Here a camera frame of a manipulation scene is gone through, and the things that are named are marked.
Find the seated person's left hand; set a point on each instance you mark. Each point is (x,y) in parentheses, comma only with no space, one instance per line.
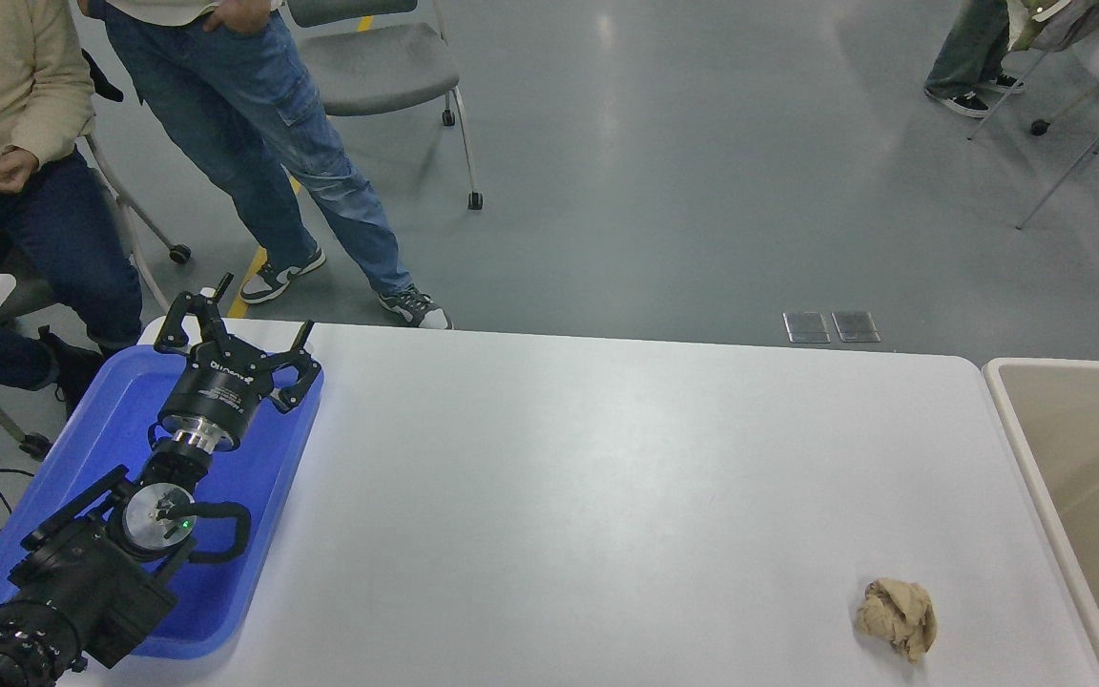
(8,172)

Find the grey padded chair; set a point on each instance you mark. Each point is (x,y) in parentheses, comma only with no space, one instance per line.
(378,67)

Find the distant person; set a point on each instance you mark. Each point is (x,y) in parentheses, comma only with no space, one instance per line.
(969,48)

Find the draped pale jacket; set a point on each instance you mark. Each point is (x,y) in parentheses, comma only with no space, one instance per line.
(1065,24)

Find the black garment on chair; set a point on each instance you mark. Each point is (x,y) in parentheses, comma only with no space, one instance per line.
(103,81)

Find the metal floor outlet plate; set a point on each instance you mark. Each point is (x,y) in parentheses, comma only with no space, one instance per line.
(806,327)
(856,326)

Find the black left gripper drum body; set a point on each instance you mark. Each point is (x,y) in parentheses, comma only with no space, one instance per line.
(216,396)

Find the standing person's left hand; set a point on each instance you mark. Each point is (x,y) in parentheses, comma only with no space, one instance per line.
(235,17)

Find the seated person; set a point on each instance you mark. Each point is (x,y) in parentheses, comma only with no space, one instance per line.
(15,67)

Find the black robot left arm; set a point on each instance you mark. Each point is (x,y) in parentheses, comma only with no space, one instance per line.
(82,582)

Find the seated person's chair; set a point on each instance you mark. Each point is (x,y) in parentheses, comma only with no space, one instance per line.
(134,224)

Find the crumpled tan paper ball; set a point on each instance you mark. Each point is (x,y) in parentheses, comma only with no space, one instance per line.
(898,618)

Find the standing person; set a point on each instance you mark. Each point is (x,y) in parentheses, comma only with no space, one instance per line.
(244,124)

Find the blue plastic tray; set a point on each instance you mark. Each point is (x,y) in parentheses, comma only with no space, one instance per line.
(254,506)

